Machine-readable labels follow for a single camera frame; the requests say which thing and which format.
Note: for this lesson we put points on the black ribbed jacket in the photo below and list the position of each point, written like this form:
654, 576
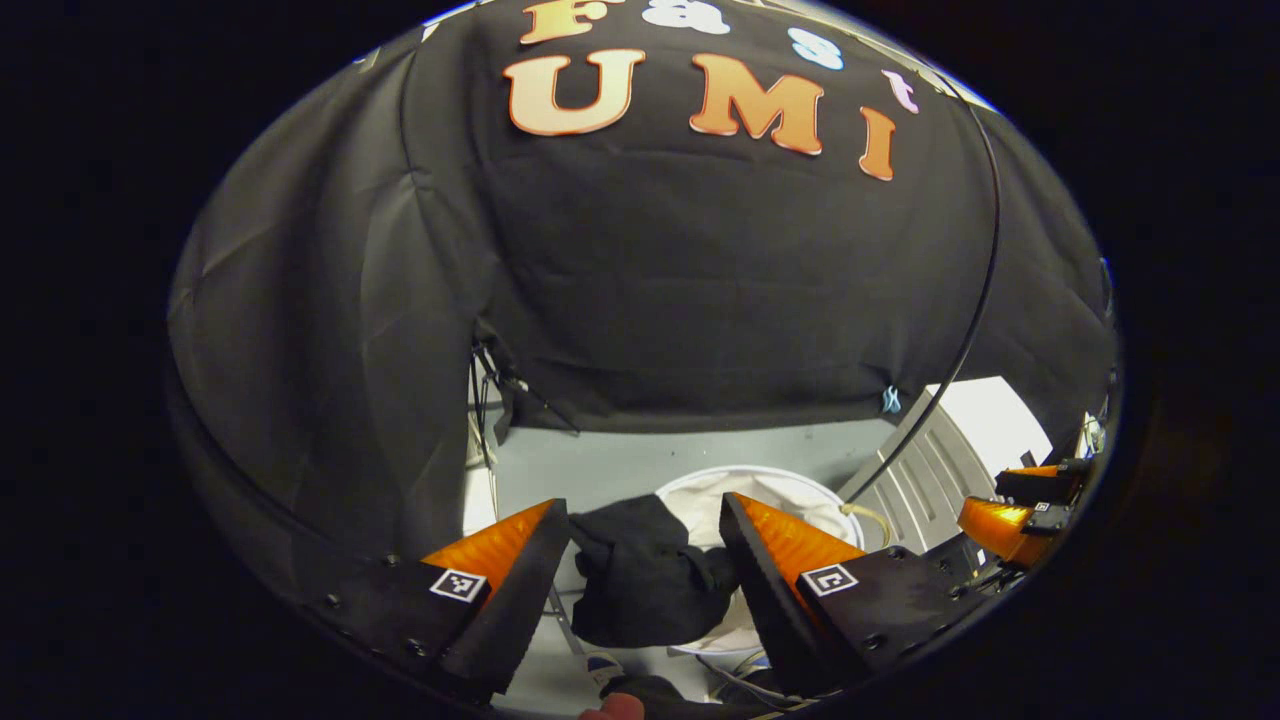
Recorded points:
650, 580

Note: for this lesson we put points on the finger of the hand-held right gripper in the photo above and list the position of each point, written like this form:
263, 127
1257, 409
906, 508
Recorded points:
1040, 485
1000, 530

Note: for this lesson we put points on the white laundry hamper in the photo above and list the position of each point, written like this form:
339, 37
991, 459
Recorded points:
790, 500

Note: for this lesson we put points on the black backdrop cloth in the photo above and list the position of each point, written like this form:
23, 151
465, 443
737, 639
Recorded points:
700, 280

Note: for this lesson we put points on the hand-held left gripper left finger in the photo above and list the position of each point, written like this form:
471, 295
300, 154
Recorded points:
520, 600

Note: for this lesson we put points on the white flat board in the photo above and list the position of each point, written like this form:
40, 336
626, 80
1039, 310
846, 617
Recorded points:
995, 425

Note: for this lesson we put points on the grey ribbed panel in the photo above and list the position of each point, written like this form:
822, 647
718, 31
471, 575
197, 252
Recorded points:
930, 480

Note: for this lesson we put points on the black clothes rail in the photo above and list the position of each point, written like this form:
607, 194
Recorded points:
985, 290

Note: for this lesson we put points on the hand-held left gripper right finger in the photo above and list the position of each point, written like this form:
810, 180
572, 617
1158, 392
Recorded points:
765, 600

